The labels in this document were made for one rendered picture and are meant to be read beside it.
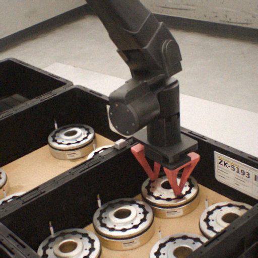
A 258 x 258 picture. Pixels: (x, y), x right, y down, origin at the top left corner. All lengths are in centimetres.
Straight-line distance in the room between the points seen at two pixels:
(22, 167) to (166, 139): 39
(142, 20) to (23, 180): 46
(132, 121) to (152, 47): 12
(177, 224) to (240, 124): 61
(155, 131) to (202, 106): 72
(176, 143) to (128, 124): 12
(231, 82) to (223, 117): 188
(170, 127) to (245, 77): 259
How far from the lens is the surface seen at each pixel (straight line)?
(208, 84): 341
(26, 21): 461
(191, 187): 100
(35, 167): 118
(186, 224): 96
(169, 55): 85
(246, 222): 80
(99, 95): 120
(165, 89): 87
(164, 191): 98
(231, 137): 145
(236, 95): 326
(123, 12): 82
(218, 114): 157
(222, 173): 99
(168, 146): 92
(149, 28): 84
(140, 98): 84
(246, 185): 97
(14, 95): 153
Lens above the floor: 143
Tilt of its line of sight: 29 degrees down
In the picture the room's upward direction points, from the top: 7 degrees counter-clockwise
